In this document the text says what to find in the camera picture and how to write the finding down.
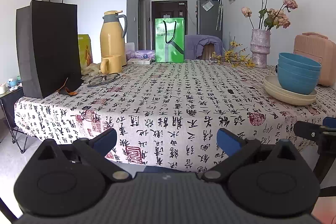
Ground eyeglasses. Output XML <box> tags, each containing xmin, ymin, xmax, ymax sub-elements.
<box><xmin>88</xmin><ymin>72</ymin><xmax>121</xmax><ymax>87</ymax></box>

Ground blue bowl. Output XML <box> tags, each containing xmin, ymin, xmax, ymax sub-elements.
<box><xmin>277</xmin><ymin>59</ymin><xmax>321</xmax><ymax>80</ymax></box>
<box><xmin>277</xmin><ymin>65</ymin><xmax>320</xmax><ymax>96</ymax></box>
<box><xmin>278</xmin><ymin>52</ymin><xmax>322</xmax><ymax>72</ymax></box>

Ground black paper bag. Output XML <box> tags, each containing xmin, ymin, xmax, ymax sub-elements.
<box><xmin>15</xmin><ymin>0</ymin><xmax>83</xmax><ymax>99</ymax></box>

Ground yellow flower branches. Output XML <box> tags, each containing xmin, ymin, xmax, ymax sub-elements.
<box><xmin>211</xmin><ymin>35</ymin><xmax>255</xmax><ymax>68</ymax></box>

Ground black orange pouch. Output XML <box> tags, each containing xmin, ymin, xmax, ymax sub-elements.
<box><xmin>57</xmin><ymin>77</ymin><xmax>84</xmax><ymax>96</ymax></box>

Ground yellow mug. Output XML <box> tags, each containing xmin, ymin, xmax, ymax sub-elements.
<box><xmin>100</xmin><ymin>54</ymin><xmax>122</xmax><ymax>75</ymax></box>

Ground wooden chair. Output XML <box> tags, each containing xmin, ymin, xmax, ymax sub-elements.
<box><xmin>203</xmin><ymin>43</ymin><xmax>216</xmax><ymax>61</ymax></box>

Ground yellow carton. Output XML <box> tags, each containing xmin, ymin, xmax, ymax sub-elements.
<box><xmin>78</xmin><ymin>34</ymin><xmax>94</xmax><ymax>70</ymax></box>

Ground white plastic container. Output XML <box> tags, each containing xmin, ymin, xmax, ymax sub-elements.
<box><xmin>125</xmin><ymin>43</ymin><xmax>136</xmax><ymax>59</ymax></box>

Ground white flat box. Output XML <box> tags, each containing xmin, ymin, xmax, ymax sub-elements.
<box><xmin>127</xmin><ymin>58</ymin><xmax>152</xmax><ymax>65</ymax></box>

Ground green paper bag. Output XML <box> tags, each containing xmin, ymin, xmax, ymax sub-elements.
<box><xmin>155</xmin><ymin>18</ymin><xmax>185</xmax><ymax>64</ymax></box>

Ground cream cloth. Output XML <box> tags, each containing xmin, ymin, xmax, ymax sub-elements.
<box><xmin>81</xmin><ymin>62</ymin><xmax>102</xmax><ymax>76</ymax></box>

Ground yellow thermos jug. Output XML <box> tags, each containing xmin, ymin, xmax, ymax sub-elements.
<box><xmin>100</xmin><ymin>10</ymin><xmax>128</xmax><ymax>67</ymax></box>

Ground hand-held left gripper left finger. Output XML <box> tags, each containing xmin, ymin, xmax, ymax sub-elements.
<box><xmin>31</xmin><ymin>128</ymin><xmax>132</xmax><ymax>184</ymax></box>

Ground black folding side table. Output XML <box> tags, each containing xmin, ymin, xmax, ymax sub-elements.
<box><xmin>0</xmin><ymin>87</ymin><xmax>30</xmax><ymax>154</ymax></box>

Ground cream plate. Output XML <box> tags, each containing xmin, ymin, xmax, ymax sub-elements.
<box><xmin>264</xmin><ymin>82</ymin><xmax>318</xmax><ymax>103</ymax></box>
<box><xmin>263</xmin><ymin>75</ymin><xmax>318</xmax><ymax>99</ymax></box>
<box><xmin>265</xmin><ymin>88</ymin><xmax>317</xmax><ymax>106</ymax></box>

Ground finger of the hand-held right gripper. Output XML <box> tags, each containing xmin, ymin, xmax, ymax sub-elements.
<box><xmin>293</xmin><ymin>121</ymin><xmax>326</xmax><ymax>141</ymax></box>
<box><xmin>323</xmin><ymin>117</ymin><xmax>336</xmax><ymax>130</ymax></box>

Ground purple jacket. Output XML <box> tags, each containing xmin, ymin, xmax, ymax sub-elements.
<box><xmin>184</xmin><ymin>34</ymin><xmax>225</xmax><ymax>61</ymax></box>

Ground dark brown door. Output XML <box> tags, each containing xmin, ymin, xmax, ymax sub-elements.
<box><xmin>151</xmin><ymin>0</ymin><xmax>188</xmax><ymax>50</ymax></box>

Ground folded umbrella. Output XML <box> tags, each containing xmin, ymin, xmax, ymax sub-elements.
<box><xmin>215</xmin><ymin>0</ymin><xmax>224</xmax><ymax>31</ymax></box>

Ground dried pink roses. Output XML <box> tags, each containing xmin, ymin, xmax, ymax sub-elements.
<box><xmin>241</xmin><ymin>0</ymin><xmax>299</xmax><ymax>31</ymax></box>

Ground grey refrigerator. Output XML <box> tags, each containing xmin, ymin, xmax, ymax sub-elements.
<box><xmin>197</xmin><ymin>0</ymin><xmax>224</xmax><ymax>38</ymax></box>

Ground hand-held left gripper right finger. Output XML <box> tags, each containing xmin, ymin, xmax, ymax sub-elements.
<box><xmin>201</xmin><ymin>128</ymin><xmax>306</xmax><ymax>183</ymax></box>

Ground pink textured vase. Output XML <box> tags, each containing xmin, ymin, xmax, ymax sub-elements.
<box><xmin>249</xmin><ymin>29</ymin><xmax>272</xmax><ymax>69</ymax></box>

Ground pink hard case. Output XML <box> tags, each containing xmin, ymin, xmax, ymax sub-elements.
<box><xmin>293</xmin><ymin>32</ymin><xmax>336</xmax><ymax>87</ymax></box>

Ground person's right forearm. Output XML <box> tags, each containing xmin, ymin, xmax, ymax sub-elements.
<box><xmin>312</xmin><ymin>196</ymin><xmax>336</xmax><ymax>224</ymax></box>

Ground purple tissue packet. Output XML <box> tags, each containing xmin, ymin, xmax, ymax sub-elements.
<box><xmin>134</xmin><ymin>49</ymin><xmax>156</xmax><ymax>60</ymax></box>

